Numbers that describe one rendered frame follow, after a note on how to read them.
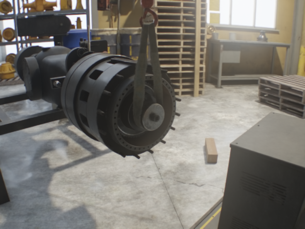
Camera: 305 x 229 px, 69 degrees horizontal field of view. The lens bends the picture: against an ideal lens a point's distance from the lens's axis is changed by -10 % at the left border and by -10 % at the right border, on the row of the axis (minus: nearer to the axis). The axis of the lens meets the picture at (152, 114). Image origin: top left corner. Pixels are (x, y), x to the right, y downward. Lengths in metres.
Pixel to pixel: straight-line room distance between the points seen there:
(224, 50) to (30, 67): 4.45
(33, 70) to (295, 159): 2.13
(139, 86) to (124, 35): 3.33
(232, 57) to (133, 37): 2.55
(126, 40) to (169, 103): 3.15
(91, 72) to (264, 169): 1.00
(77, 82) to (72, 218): 1.01
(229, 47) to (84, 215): 4.91
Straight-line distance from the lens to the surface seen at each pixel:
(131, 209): 1.94
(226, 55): 5.88
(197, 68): 4.82
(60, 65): 2.05
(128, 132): 1.36
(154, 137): 1.40
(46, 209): 2.07
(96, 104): 1.20
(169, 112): 1.41
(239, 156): 1.03
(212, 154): 2.51
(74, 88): 1.42
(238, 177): 1.07
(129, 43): 4.41
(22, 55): 3.57
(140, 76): 1.16
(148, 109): 1.20
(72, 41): 3.96
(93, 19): 5.63
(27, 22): 3.82
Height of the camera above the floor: 1.27
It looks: 19 degrees down
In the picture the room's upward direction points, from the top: straight up
